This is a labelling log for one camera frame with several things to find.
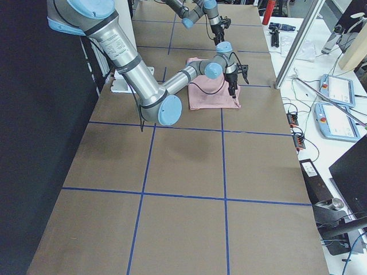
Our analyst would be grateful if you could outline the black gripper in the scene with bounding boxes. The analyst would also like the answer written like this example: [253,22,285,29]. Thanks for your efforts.
[211,24,225,45]
[224,72,238,99]

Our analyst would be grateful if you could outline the pink t-shirt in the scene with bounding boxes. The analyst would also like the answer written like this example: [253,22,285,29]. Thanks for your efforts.
[188,73,241,110]

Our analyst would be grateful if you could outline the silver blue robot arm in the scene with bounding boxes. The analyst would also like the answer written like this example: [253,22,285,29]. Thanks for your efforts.
[155,0,231,45]
[47,0,243,125]

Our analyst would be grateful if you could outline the black folded tripod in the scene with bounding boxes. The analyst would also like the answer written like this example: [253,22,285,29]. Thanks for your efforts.
[270,26,279,48]

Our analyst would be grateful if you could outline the folded blue umbrella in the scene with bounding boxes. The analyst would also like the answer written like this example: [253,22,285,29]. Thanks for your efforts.
[268,22,296,32]

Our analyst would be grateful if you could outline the red water bottle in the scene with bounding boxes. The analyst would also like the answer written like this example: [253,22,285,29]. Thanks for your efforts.
[262,0,276,25]

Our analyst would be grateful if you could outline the orange black power strip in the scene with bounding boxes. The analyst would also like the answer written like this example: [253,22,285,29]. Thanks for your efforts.
[286,112,306,152]

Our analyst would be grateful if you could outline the clear plastic bag with paper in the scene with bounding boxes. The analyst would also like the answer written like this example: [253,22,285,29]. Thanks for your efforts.
[280,36,316,62]

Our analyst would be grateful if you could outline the brown paper table cover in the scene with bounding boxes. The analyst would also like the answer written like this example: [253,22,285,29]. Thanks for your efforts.
[28,5,329,274]

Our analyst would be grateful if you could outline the near teach pendant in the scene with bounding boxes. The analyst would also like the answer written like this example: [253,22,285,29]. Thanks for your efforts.
[314,102,361,142]

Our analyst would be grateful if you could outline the teach pendant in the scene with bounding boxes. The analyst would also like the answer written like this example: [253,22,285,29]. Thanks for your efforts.
[314,102,361,142]
[320,74,356,108]

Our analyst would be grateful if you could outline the far teach pendant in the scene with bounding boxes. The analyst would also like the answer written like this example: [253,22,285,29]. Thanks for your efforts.
[320,74,356,108]

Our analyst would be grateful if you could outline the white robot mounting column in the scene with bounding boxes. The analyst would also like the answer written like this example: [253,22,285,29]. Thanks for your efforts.
[111,1,158,98]

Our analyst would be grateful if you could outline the black box with white label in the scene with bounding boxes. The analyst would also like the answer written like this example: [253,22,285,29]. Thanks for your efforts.
[299,159,333,205]

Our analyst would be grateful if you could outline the black monitor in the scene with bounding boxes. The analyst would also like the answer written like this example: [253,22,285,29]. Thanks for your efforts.
[329,136,366,213]

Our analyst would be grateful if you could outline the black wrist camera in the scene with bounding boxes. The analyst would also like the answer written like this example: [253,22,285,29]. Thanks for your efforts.
[221,17,231,29]
[236,63,249,84]

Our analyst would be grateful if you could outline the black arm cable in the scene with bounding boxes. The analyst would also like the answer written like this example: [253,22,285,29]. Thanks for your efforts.
[190,51,230,95]

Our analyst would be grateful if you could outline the aluminium frame post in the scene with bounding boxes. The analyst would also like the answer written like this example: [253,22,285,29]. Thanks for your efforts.
[275,0,325,89]

